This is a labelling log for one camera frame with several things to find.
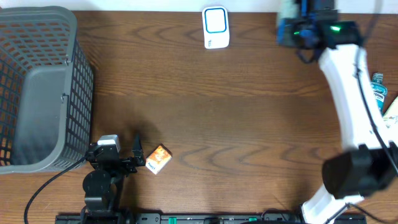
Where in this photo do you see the orange small box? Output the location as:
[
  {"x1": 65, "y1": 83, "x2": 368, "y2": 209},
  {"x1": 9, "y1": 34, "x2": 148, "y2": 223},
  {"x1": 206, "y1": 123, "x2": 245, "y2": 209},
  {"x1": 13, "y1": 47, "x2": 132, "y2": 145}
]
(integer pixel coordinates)
[{"x1": 146, "y1": 144, "x2": 172, "y2": 175}]

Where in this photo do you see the light green tissue pack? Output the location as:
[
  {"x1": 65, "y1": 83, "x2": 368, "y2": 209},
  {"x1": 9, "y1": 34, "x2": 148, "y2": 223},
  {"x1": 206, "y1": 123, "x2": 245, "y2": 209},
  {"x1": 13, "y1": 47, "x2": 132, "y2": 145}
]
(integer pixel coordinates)
[{"x1": 277, "y1": 0, "x2": 300, "y2": 20}]

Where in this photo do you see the teal mouthwash bottle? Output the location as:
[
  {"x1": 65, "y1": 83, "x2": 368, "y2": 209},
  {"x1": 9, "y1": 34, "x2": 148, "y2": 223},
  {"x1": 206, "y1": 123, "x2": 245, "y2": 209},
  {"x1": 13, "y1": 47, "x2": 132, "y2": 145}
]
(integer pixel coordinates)
[{"x1": 371, "y1": 72, "x2": 388, "y2": 114}]

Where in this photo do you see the cream snack bag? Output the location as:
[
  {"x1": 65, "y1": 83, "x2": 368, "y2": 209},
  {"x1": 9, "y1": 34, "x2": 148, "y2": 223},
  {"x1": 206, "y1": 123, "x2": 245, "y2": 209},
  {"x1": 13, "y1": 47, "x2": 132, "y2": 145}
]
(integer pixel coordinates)
[{"x1": 382, "y1": 97, "x2": 398, "y2": 128}]

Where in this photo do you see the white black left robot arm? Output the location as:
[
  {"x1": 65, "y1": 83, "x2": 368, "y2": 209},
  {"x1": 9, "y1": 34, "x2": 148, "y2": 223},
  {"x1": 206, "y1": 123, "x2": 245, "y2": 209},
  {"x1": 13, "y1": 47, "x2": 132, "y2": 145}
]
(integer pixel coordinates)
[{"x1": 80, "y1": 134, "x2": 146, "y2": 224}]

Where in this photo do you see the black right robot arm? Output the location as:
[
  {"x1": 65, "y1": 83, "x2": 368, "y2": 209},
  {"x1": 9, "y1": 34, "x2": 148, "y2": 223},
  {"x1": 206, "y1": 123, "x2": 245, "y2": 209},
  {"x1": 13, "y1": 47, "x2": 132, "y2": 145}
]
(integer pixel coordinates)
[{"x1": 276, "y1": 0, "x2": 397, "y2": 223}]

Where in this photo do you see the white barcode scanner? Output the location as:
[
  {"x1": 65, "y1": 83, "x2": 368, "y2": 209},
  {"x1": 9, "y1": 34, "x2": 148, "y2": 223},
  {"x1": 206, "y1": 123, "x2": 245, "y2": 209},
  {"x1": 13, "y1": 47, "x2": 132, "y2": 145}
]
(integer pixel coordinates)
[{"x1": 201, "y1": 6, "x2": 230, "y2": 49}]

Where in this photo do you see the grey plastic basket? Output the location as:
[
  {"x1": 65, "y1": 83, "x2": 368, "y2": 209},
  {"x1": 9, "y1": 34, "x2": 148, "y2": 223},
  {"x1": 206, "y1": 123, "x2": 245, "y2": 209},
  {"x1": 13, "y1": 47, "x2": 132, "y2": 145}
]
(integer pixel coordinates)
[{"x1": 1, "y1": 6, "x2": 94, "y2": 174}]

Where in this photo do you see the black mounting rail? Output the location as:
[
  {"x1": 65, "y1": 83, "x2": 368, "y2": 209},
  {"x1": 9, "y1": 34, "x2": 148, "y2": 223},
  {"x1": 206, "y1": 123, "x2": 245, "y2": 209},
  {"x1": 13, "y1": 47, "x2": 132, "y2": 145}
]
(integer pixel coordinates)
[{"x1": 55, "y1": 212, "x2": 367, "y2": 224}]

